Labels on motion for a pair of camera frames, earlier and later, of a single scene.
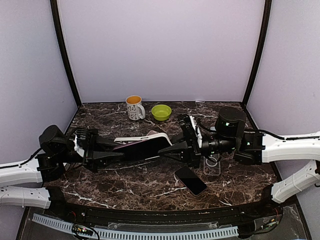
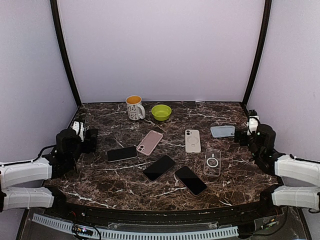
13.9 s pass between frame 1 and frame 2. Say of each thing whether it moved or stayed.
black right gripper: moved
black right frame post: stayed
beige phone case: moved
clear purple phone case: stayed
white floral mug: stayed
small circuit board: stayed
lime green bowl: stayed
